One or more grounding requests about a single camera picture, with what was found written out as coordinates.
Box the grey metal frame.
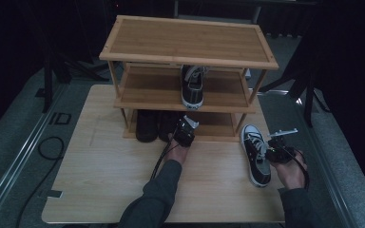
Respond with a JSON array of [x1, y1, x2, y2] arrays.
[[171, 0, 317, 26]]

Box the hand-held gripper cable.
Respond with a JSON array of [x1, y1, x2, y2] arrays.
[[149, 126, 181, 182], [281, 146, 311, 192]]

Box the person's left hand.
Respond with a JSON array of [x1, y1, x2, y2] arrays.
[[165, 132, 191, 166]]

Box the black floor cable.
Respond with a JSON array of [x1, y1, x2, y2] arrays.
[[14, 136, 66, 228]]

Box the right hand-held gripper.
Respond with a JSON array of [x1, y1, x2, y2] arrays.
[[267, 127, 299, 164]]

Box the person's right hand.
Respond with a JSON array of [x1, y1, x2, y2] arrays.
[[270, 150, 309, 191]]

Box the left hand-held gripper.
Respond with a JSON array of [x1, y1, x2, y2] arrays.
[[173, 114, 201, 148]]

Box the metal floor rail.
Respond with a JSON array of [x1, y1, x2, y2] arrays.
[[293, 89, 357, 228], [0, 84, 69, 224]]

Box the black metal stand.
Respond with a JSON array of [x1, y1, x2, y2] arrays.
[[39, 28, 110, 114], [259, 60, 332, 128]]

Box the left hand-held gripper cable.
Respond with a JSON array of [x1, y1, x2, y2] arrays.
[[149, 126, 181, 182]]

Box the wooden shoe rack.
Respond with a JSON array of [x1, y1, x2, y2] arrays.
[[98, 14, 279, 143]]

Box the right hand-held gripper cable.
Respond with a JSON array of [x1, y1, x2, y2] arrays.
[[281, 146, 311, 192]]

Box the black canvas sneaker white laces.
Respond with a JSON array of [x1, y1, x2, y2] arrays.
[[240, 123, 272, 188], [180, 64, 209, 110]]

